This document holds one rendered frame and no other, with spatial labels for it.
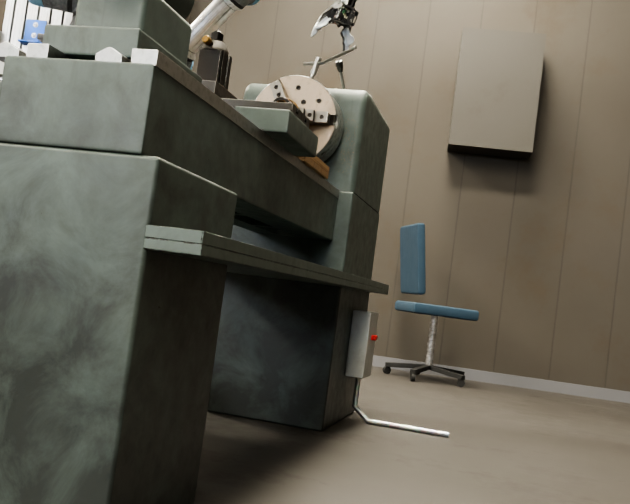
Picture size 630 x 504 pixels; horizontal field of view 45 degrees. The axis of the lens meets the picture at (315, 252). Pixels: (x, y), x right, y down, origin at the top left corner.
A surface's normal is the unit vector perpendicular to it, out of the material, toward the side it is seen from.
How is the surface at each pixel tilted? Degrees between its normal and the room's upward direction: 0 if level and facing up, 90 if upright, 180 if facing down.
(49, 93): 90
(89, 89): 90
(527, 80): 90
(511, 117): 90
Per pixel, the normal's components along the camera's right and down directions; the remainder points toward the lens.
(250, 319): -0.24, -0.08
